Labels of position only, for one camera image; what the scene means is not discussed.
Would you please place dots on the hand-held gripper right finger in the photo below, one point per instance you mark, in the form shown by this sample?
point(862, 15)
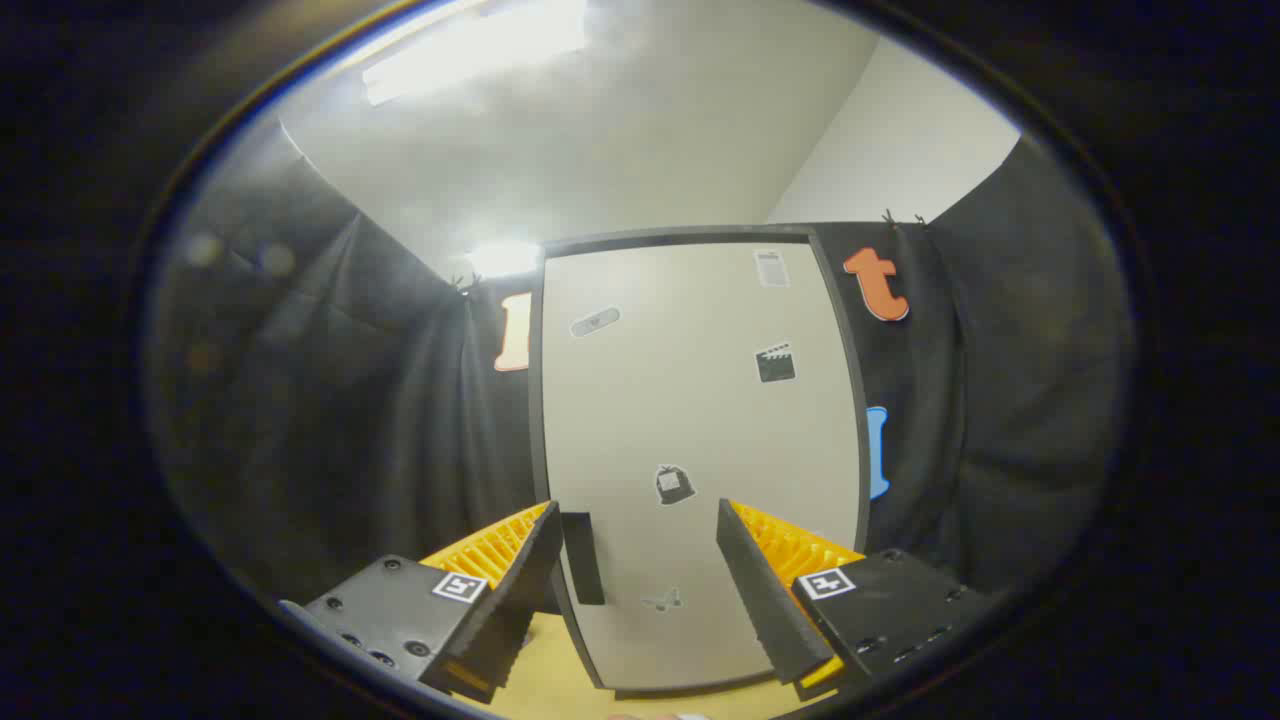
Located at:
point(765, 600)

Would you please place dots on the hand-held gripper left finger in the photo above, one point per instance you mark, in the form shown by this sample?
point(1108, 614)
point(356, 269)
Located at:
point(520, 600)

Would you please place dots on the white shoe cabinet door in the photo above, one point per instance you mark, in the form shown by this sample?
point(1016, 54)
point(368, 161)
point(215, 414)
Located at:
point(690, 420)

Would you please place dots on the grey shoe cabinet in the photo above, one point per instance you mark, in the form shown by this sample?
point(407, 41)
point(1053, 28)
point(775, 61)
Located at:
point(680, 236)

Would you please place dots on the black backdrop cloth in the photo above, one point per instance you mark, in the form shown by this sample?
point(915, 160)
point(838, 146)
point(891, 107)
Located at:
point(350, 400)

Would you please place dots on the bright light fixture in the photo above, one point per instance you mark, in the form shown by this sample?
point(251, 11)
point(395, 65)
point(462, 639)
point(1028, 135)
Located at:
point(503, 258)

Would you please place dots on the ceiling light panel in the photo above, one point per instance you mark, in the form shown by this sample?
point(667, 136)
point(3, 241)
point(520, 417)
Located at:
point(470, 50)

